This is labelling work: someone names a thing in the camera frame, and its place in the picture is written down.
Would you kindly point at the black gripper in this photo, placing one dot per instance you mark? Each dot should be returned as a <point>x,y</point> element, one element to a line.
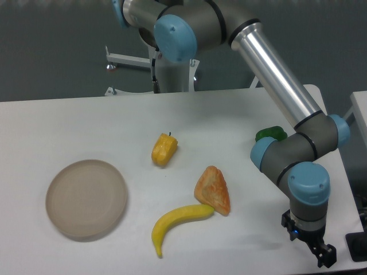
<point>312,233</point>

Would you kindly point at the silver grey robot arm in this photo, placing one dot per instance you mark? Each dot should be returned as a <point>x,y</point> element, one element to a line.
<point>180,30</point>

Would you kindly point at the green toy pepper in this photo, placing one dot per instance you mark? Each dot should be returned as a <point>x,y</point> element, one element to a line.
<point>276,132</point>

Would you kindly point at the yellow toy pepper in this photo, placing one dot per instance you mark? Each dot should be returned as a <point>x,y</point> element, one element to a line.
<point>164,149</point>

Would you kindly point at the black device at right edge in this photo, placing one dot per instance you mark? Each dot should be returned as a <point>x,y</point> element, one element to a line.
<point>357,246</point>

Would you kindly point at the orange toy pastry slice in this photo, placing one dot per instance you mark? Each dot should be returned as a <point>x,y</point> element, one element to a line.
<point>211,189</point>

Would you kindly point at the white side table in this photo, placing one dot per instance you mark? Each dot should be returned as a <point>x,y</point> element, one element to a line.
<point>357,113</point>

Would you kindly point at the yellow toy banana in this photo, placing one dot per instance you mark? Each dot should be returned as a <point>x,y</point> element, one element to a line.
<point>175,217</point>

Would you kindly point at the beige round plate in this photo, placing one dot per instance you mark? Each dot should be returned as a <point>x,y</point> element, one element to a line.
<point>86,200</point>

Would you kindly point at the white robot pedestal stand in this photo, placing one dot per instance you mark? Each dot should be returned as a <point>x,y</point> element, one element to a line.
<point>218,69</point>

